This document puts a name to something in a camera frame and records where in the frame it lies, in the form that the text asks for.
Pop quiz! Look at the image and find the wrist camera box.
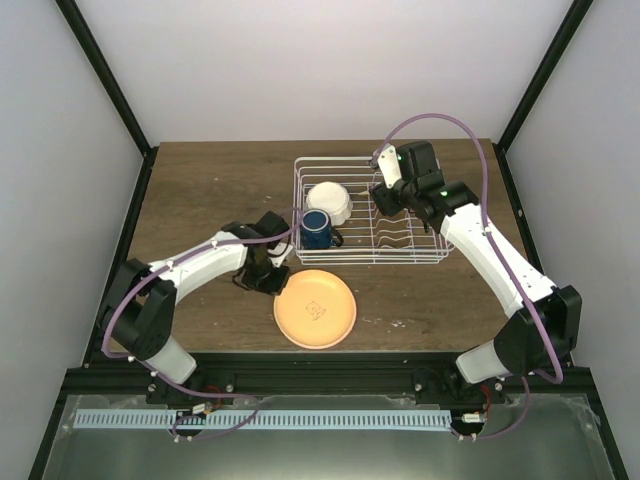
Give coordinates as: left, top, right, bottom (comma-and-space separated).
371, 143, 402, 189
268, 245, 294, 268

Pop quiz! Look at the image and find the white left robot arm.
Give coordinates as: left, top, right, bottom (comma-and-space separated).
98, 209, 301, 404

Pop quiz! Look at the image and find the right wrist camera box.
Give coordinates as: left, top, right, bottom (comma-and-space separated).
371, 143, 402, 189

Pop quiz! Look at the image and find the white scalloped bowl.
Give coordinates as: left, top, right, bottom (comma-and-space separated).
305, 181, 353, 227

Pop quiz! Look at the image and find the black frame post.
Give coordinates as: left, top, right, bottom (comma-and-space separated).
54, 0, 154, 156
497, 0, 596, 149

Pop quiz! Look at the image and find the blue mug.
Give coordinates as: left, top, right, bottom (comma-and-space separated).
300, 209, 344, 250

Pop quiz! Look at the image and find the light blue slotted cable duct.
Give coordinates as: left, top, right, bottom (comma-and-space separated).
73, 409, 452, 432

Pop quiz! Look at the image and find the orange woven pattern plate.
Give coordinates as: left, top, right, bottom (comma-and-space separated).
273, 269, 357, 350

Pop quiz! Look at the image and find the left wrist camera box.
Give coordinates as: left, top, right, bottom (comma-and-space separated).
268, 245, 294, 268

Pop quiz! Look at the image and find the black front frame rail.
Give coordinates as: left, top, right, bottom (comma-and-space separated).
64, 352, 594, 401

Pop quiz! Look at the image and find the black frame post left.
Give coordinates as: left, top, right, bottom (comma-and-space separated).
54, 0, 154, 156

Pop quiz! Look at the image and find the white wire dish rack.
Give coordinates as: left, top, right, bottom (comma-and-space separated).
293, 157, 454, 266

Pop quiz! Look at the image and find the black frame post right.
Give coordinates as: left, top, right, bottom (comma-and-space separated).
497, 0, 596, 149

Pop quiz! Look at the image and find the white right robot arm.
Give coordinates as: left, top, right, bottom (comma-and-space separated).
370, 141, 582, 403

